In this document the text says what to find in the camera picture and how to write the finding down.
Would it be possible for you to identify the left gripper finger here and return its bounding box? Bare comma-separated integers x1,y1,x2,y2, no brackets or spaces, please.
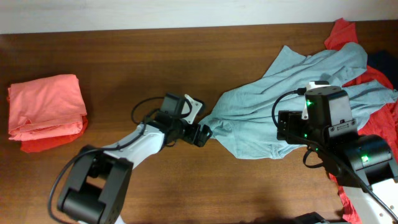
195,99,206,116
195,125,213,147

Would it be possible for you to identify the light blue t-shirt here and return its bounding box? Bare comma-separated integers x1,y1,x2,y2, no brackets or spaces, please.
198,42,398,160

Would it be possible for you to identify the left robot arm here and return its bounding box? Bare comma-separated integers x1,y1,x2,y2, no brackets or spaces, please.
56,93,212,224

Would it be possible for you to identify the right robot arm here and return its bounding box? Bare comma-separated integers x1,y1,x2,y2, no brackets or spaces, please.
271,83,397,223

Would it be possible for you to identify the dark navy garment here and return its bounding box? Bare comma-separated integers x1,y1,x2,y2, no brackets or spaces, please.
368,50,397,89

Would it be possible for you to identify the folded salmon pink garment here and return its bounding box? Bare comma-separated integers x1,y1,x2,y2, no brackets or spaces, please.
8,74,87,141

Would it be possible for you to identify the folded red garment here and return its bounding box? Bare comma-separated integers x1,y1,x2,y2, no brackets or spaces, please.
21,116,88,153

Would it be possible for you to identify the left black cable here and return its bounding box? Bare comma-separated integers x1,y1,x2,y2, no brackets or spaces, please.
47,96,193,224

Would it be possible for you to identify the black cable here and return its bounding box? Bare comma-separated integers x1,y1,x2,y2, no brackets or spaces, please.
47,96,193,224
271,87,398,223

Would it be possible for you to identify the right black cable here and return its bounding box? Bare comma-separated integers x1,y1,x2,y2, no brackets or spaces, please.
271,87,398,223

